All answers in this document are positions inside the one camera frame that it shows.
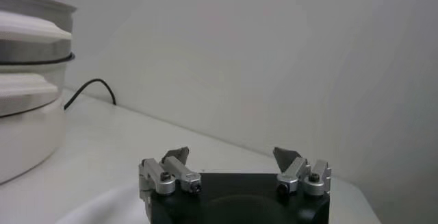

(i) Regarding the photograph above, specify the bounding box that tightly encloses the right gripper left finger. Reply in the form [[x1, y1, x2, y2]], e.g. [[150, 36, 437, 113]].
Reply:
[[138, 146, 203, 199]]

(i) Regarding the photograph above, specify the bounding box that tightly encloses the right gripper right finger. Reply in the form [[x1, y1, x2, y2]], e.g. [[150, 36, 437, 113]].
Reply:
[[272, 146, 332, 197]]

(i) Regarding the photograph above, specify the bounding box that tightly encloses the stainless steel steamer basket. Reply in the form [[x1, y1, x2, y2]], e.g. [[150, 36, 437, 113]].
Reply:
[[0, 0, 77, 65]]

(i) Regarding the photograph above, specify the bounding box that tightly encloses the white round plate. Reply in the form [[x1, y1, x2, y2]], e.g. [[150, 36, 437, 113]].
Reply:
[[55, 182, 152, 224]]

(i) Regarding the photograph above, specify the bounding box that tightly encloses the white electric cooker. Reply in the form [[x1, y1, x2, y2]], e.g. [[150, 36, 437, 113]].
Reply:
[[0, 53, 76, 186]]

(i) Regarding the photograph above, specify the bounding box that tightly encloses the black cooker power cable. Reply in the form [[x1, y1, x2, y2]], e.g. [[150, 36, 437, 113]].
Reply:
[[63, 78, 118, 111]]

